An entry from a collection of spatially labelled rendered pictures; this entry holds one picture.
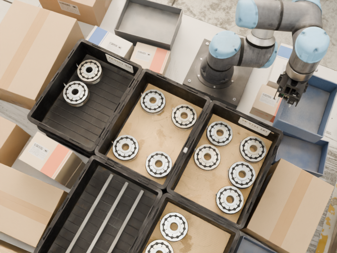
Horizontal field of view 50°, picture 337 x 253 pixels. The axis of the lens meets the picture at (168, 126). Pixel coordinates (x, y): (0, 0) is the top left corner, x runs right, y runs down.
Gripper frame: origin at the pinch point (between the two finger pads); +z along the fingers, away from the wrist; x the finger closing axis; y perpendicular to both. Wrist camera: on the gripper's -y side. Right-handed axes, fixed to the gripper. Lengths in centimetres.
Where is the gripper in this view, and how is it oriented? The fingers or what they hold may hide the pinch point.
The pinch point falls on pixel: (286, 95)
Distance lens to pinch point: 127.1
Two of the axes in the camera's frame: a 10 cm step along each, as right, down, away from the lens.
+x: 9.0, 3.8, -2.3
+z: 0.9, 3.5, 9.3
